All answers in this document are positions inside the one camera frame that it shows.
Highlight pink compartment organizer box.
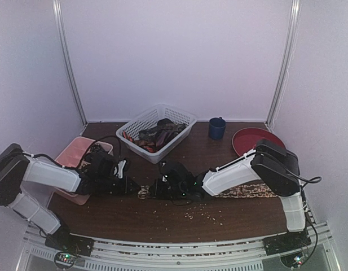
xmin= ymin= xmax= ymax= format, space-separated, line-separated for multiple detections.
xmin=54 ymin=136 xmax=114 ymax=206

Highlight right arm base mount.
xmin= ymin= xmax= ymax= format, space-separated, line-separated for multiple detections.
xmin=262 ymin=232 xmax=311 ymax=256

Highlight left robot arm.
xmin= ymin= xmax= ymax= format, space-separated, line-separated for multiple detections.
xmin=0 ymin=143 xmax=140 ymax=251

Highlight paisley patterned tie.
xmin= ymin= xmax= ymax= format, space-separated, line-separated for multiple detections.
xmin=138 ymin=183 xmax=277 ymax=200

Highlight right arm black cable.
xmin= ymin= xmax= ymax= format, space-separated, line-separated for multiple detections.
xmin=257 ymin=149 xmax=323 ymax=263

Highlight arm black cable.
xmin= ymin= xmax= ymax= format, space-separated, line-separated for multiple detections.
xmin=21 ymin=135 xmax=122 ymax=170
xmin=257 ymin=149 xmax=323 ymax=263

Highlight dark blue mug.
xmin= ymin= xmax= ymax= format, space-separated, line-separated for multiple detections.
xmin=208 ymin=117 xmax=226 ymax=140

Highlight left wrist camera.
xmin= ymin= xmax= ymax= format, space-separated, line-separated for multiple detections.
xmin=113 ymin=158 xmax=131 ymax=179

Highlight white perforated plastic basket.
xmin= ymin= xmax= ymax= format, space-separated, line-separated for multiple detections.
xmin=116 ymin=104 xmax=197 ymax=164

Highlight right frame post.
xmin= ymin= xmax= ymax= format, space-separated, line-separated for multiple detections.
xmin=266 ymin=0 xmax=301 ymax=132

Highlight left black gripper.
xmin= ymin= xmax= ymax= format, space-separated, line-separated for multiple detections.
xmin=97 ymin=174 xmax=142 ymax=196

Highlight aluminium front rail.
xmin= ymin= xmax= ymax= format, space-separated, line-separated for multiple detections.
xmin=17 ymin=221 xmax=342 ymax=271

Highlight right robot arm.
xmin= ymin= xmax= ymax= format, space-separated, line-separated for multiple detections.
xmin=148 ymin=139 xmax=306 ymax=250

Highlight red round plate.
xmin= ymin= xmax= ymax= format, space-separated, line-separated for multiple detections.
xmin=232 ymin=128 xmax=285 ymax=156

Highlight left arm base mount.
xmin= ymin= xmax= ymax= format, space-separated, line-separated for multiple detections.
xmin=45 ymin=234 xmax=94 ymax=256

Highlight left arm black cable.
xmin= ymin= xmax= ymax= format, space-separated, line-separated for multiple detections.
xmin=21 ymin=135 xmax=122 ymax=170

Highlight dark ties in basket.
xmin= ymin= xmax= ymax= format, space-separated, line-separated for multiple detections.
xmin=122 ymin=118 xmax=187 ymax=153

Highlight rolled dark tie in organizer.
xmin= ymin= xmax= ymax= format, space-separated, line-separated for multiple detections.
xmin=90 ymin=143 xmax=109 ymax=154

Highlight left frame post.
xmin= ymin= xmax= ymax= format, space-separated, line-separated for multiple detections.
xmin=52 ymin=0 xmax=88 ymax=126

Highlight frame post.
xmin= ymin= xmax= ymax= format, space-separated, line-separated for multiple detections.
xmin=266 ymin=0 xmax=301 ymax=132
xmin=52 ymin=0 xmax=88 ymax=126

